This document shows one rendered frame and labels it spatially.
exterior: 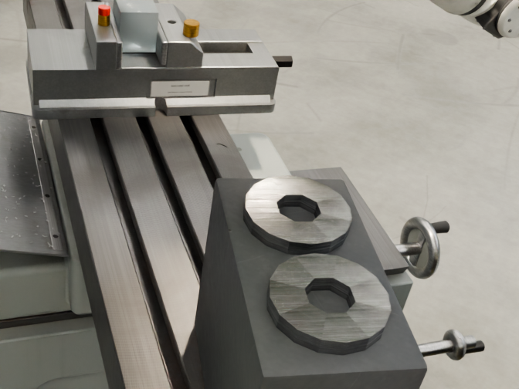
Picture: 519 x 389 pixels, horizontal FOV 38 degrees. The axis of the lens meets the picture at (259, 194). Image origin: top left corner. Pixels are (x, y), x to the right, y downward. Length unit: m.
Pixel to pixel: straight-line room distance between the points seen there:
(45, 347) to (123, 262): 0.28
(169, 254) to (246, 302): 0.32
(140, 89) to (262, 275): 0.55
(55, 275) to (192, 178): 0.22
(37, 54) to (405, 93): 2.38
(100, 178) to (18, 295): 0.19
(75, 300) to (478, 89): 2.72
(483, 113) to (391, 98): 0.40
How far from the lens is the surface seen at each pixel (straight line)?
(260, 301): 0.56
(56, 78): 1.05
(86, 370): 1.15
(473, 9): 1.05
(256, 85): 1.12
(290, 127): 2.86
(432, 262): 1.40
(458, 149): 3.01
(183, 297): 0.81
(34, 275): 1.01
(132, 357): 0.75
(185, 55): 1.06
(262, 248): 0.60
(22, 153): 1.12
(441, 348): 1.44
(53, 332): 1.08
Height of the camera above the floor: 1.49
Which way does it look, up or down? 37 degrees down
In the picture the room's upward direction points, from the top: 11 degrees clockwise
